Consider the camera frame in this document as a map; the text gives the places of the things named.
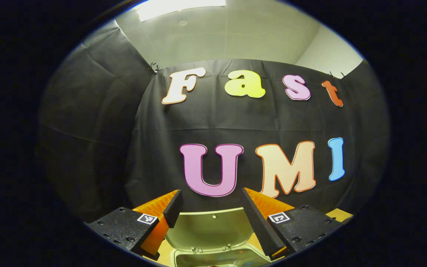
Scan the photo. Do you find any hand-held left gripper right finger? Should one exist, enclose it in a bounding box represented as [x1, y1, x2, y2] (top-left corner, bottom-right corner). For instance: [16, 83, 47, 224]
[240, 187, 344, 261]

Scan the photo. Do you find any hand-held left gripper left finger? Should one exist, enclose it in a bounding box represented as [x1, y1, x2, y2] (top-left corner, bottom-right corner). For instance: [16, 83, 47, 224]
[86, 189, 183, 261]

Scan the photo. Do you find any pale green desktop garbage bin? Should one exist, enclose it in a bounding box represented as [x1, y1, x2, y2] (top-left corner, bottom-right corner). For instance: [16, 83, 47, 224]
[165, 207, 273, 267]

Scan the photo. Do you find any wooden desktop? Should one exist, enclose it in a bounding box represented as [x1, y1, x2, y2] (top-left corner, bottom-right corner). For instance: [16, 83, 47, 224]
[143, 208, 354, 267]

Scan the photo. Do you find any black backdrop cloth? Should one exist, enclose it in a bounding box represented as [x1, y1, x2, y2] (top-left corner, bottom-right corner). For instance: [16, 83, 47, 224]
[37, 20, 391, 223]

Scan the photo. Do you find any rectangular ceiling light panel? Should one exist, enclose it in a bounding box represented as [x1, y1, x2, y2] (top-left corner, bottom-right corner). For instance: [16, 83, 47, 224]
[136, 0, 227, 22]

